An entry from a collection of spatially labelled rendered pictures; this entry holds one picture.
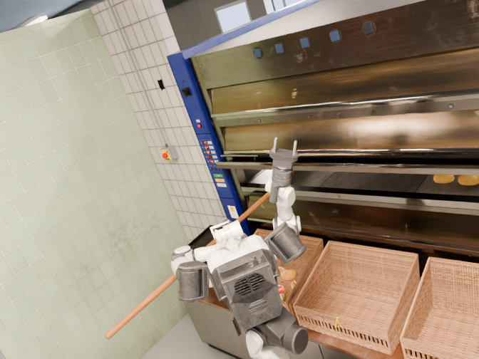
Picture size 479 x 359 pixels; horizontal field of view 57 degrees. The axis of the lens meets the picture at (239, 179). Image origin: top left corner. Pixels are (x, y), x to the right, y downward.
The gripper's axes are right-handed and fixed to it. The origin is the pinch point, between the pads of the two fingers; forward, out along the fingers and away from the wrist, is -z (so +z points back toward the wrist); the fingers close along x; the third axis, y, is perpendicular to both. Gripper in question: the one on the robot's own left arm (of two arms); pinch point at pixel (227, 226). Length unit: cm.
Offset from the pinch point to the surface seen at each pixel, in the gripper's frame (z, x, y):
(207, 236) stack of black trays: -74, 38, -13
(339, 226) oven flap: -9, 31, 62
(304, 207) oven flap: -30, 22, 51
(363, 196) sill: 6, 11, 75
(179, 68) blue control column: -78, -78, 10
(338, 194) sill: -6, 10, 66
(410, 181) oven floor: 12, 9, 100
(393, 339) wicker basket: 53, 64, 54
